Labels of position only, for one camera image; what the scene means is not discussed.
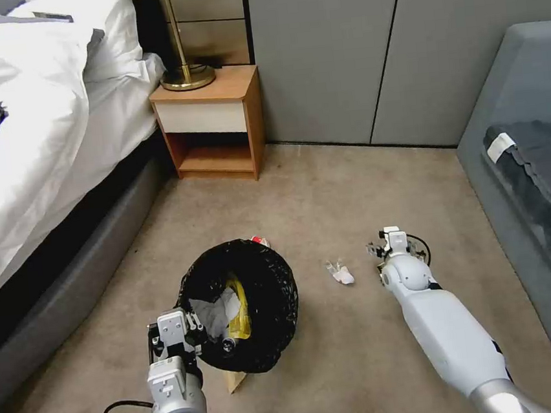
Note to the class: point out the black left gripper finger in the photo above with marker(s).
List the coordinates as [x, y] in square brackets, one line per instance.
[194, 321]
[154, 335]

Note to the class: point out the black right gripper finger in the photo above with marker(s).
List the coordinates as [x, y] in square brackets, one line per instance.
[378, 253]
[374, 245]

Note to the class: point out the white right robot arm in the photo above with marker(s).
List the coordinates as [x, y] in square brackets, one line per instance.
[442, 322]

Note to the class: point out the crumpled white tissue trash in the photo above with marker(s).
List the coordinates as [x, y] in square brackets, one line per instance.
[343, 275]

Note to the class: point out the trash bin with black bag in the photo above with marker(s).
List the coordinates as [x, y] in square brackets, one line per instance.
[268, 285]

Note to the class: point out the crumpled white paper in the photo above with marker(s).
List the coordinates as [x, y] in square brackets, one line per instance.
[212, 312]

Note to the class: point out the dark round bottle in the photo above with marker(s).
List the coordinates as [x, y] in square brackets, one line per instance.
[229, 344]

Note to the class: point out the yellow plastic wrapper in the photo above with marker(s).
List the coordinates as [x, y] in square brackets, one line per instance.
[239, 312]

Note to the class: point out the red and white wrapper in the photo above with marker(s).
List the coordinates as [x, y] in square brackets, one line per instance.
[260, 241]

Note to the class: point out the grey blue sofa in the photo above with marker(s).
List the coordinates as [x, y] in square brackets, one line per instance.
[503, 243]

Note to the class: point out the white fabric tag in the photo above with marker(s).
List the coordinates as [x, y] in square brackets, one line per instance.
[500, 148]

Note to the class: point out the dark grey blanket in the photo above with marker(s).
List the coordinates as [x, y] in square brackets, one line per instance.
[550, 175]

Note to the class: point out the grey wardrobe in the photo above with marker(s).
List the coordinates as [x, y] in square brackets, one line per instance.
[387, 49]

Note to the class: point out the wooden nightstand with white drawer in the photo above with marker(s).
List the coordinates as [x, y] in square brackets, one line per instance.
[208, 115]

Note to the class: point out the white duvet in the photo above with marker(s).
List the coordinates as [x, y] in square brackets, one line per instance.
[30, 142]

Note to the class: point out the brass table lamp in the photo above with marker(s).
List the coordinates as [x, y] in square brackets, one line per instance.
[187, 76]

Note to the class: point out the black headboard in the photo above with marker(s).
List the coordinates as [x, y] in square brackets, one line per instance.
[153, 28]

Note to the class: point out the white pillow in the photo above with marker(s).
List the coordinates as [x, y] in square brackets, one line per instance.
[93, 34]

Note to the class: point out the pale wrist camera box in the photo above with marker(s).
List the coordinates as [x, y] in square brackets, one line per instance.
[172, 329]
[391, 229]

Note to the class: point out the grey upholstered bed frame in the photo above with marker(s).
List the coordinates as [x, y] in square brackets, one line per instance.
[67, 265]

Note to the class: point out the brown wall panel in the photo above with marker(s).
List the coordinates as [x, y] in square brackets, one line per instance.
[211, 22]

